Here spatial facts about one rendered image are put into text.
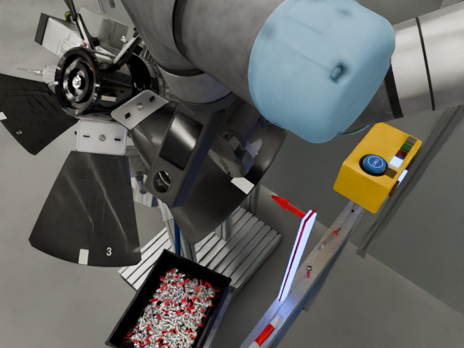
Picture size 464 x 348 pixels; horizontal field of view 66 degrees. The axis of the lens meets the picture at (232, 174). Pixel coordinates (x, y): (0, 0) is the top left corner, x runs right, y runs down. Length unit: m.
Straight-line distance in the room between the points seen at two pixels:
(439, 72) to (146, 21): 0.21
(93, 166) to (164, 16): 0.52
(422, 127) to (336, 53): 1.07
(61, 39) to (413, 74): 0.86
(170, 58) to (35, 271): 1.75
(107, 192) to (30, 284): 1.26
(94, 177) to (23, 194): 1.54
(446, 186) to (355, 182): 0.64
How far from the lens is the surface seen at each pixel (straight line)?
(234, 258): 1.68
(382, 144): 0.79
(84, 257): 0.79
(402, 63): 0.30
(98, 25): 0.97
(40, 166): 2.34
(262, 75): 0.19
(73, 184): 0.74
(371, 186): 0.73
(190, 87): 0.31
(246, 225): 1.75
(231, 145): 0.39
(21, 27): 3.66
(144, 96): 0.68
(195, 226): 0.52
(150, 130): 0.61
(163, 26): 0.24
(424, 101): 0.31
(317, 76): 0.18
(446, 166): 1.30
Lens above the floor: 1.61
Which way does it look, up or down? 53 degrees down
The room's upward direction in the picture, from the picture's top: straight up
